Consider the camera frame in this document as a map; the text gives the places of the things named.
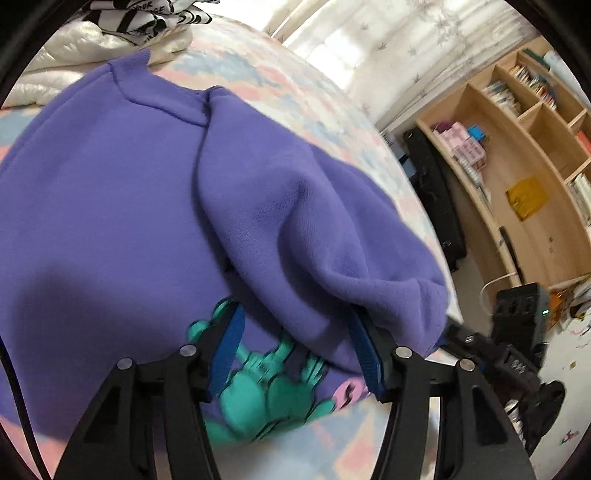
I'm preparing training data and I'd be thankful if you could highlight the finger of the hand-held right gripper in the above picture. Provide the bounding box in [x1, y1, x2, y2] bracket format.
[436, 323, 497, 370]

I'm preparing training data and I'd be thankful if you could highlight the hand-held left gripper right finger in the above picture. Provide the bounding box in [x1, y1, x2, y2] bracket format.
[346, 309, 536, 480]

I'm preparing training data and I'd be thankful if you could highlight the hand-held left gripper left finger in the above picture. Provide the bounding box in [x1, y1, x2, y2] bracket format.
[54, 302, 245, 480]

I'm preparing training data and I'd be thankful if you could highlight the purple sweatshirt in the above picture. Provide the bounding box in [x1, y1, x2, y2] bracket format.
[0, 51, 451, 446]

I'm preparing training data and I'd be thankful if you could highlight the black power station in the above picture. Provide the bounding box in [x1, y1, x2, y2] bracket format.
[492, 282, 552, 365]

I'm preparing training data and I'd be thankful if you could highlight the pile of papers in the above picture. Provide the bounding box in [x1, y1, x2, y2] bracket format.
[549, 277, 591, 333]

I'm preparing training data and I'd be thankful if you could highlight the yellow bag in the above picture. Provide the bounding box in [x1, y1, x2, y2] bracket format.
[505, 176, 550, 222]

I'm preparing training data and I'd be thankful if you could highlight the black long case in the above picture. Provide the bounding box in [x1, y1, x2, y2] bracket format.
[402, 128, 467, 273]

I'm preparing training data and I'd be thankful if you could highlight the stack of pink boxes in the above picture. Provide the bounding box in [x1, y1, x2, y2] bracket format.
[431, 121, 488, 174]

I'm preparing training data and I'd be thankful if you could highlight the row of books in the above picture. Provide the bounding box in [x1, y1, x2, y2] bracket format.
[510, 65, 559, 109]
[566, 173, 591, 217]
[482, 80, 522, 116]

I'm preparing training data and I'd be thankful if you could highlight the wooden bookshelf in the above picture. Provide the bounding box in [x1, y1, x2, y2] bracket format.
[416, 37, 591, 289]

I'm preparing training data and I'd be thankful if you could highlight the pastel patterned bedsheet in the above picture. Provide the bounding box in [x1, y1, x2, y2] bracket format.
[0, 14, 462, 480]

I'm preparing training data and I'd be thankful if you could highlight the white sheer curtain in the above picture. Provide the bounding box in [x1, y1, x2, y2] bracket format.
[263, 0, 550, 125]

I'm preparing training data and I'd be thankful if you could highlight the white quilt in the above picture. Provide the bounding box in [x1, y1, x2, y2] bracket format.
[4, 18, 195, 109]

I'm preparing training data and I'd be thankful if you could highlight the black and white patterned cloth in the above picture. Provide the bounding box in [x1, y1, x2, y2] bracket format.
[88, 0, 213, 47]

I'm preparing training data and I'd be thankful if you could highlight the white cable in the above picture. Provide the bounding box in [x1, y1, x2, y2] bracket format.
[480, 272, 515, 319]

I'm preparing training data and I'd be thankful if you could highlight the black strap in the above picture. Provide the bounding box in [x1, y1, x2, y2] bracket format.
[0, 339, 49, 480]

